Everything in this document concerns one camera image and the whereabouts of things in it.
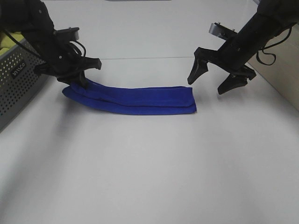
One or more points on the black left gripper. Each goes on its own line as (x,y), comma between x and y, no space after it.
(67,63)

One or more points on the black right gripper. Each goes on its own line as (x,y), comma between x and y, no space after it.
(231,57)

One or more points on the blue microfibre towel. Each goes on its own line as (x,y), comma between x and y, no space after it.
(169,100)

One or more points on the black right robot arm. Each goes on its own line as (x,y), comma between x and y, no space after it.
(272,17)

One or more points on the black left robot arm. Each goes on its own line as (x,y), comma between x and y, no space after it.
(30,18)

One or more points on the grey perforated laundry basket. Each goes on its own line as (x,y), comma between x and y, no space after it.
(19,84)

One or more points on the beige storage box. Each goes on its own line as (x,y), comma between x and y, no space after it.
(283,75)

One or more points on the yellow-green towel in basket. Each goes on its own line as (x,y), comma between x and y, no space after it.
(6,43)

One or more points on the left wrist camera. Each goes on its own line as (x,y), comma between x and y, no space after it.
(68,34)

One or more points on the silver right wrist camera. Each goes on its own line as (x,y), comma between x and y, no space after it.
(221,31)

